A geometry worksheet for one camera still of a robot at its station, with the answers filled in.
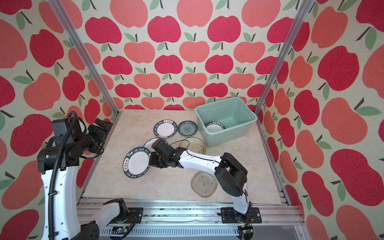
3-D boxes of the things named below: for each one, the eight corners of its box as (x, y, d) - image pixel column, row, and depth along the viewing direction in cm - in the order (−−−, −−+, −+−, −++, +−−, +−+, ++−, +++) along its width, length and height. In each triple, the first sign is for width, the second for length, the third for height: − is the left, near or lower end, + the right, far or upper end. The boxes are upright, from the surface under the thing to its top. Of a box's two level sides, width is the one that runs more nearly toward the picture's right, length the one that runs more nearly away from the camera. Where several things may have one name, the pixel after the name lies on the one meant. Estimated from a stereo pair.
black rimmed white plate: (152, 138, 108) (152, 136, 106) (156, 121, 118) (155, 119, 117) (176, 138, 108) (176, 136, 106) (177, 121, 118) (177, 119, 117)
